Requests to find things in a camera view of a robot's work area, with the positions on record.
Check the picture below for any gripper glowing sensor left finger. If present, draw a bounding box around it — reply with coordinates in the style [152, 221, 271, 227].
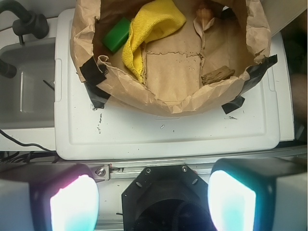
[0, 163, 99, 231]

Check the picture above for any brown wood chip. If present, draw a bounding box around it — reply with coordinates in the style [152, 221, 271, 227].
[201, 65, 235, 86]

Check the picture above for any grey plastic bin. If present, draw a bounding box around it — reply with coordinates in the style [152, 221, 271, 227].
[0, 38, 55, 129]

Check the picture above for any black tape strip right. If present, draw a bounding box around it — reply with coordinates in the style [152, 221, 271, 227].
[222, 54, 278, 115]

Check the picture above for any yellow knitted cloth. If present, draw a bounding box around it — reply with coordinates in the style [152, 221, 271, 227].
[122, 0, 186, 84]

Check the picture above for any aluminium frame rail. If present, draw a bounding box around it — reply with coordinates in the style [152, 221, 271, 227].
[0, 146, 308, 181]

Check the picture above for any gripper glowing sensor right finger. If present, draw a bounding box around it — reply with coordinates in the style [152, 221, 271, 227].
[207, 158, 308, 231]

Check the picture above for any black octagonal mount plate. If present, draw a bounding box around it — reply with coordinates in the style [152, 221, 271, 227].
[122, 165, 214, 231]

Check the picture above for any black cable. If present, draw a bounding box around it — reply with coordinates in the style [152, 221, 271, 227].
[0, 128, 56, 153]

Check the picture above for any white plastic lid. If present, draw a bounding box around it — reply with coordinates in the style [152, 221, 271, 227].
[54, 9, 281, 160]

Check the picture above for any black tape strip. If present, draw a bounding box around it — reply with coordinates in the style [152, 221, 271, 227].
[80, 57, 111, 109]
[222, 54, 278, 115]

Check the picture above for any brown paper bag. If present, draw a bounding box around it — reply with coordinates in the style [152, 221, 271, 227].
[70, 0, 271, 116]

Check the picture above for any black tape strip left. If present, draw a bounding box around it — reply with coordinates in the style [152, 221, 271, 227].
[80, 57, 111, 109]

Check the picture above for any green rectangular block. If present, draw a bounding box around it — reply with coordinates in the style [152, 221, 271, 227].
[102, 17, 130, 53]

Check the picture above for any orange seashell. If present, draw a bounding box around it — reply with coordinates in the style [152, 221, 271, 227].
[196, 3, 214, 27]

